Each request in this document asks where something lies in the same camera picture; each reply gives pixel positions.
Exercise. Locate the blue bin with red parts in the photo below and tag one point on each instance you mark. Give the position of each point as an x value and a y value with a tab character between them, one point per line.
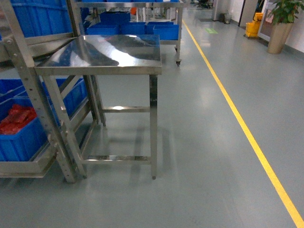
21	133

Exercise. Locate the stainless steel shelf rack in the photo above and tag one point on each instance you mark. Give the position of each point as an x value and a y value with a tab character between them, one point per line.
46	97

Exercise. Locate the small stainless steel table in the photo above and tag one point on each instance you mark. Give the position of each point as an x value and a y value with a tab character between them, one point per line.
88	56

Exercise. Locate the yellow mop bucket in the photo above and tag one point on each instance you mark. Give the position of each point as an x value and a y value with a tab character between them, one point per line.
252	27

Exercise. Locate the green potted plant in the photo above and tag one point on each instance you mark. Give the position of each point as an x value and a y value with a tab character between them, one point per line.
284	14

